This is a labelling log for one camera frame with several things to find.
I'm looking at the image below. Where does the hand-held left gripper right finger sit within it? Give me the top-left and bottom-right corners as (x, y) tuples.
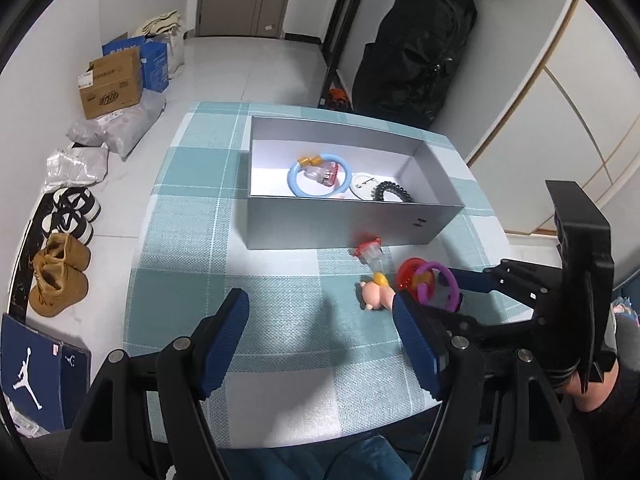
(391, 290), (586, 480)

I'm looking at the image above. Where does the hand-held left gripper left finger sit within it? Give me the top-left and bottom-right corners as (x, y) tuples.
(55, 287), (251, 480)

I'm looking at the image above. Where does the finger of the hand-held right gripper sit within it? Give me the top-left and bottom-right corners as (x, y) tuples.
(422, 305), (543, 348)
(440, 259), (556, 306)

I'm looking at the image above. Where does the purple plastic ring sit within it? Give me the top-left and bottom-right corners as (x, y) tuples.
(414, 261), (461, 313)

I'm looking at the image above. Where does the black spiral hair tie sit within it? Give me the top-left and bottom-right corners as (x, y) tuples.
(374, 180), (413, 204)

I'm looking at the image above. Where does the white round badge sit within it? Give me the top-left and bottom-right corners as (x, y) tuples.
(350, 172), (381, 202)

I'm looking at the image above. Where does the grey cardboard box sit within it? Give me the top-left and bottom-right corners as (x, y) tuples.
(245, 115), (466, 251)

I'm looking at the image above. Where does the light blue plastic ring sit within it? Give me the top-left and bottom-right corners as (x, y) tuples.
(286, 152), (353, 200)

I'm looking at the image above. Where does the person's right forearm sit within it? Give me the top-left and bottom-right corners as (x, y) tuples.
(612, 310), (640, 396)

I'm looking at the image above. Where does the person's right hand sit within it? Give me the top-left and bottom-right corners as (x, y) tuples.
(567, 360), (622, 413)

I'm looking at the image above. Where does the pink doll figure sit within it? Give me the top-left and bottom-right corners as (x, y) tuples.
(356, 272), (396, 312)

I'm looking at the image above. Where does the teal checkered tablecloth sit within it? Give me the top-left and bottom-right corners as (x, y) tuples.
(122, 101), (533, 448)

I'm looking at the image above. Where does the person's blue jeans leg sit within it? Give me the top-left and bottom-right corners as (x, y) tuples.
(265, 432), (493, 480)

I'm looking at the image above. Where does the white wardrobe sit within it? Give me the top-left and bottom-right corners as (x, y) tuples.
(465, 0), (640, 241)

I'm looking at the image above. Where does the brown suede shoe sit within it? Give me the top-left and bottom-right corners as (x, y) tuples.
(42, 231), (92, 271)
(27, 252), (90, 318)

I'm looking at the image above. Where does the pink clear hair clip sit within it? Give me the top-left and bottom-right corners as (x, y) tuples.
(305, 160), (341, 188)

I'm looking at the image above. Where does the blue shoe box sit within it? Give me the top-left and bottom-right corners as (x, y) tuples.
(0, 312), (93, 433)

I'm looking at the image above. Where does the black and white slipper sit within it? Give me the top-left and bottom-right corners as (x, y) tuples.
(50, 187), (103, 223)
(40, 210), (96, 246)

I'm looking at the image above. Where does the black backpack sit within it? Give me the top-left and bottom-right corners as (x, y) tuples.
(351, 0), (478, 131)

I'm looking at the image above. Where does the white plastic parcel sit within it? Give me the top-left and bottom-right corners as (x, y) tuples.
(42, 145), (111, 193)

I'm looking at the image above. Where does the grey plastic parcel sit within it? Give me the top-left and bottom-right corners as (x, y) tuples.
(107, 92), (167, 161)

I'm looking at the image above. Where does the clear plastic parcel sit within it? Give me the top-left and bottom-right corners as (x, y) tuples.
(66, 115), (126, 146)

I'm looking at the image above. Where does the black coat rack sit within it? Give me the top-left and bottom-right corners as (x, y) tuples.
(317, 0), (378, 111)

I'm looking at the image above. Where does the brown cardboard box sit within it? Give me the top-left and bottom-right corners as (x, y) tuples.
(77, 47), (145, 121)

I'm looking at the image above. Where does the blue cardboard box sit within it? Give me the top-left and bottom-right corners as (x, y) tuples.
(102, 31), (170, 93)

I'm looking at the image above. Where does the white plastic bag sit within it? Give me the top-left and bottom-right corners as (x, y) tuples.
(160, 27), (187, 81)

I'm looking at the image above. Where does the cream tote bag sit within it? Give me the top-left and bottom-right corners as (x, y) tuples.
(135, 9), (186, 41)

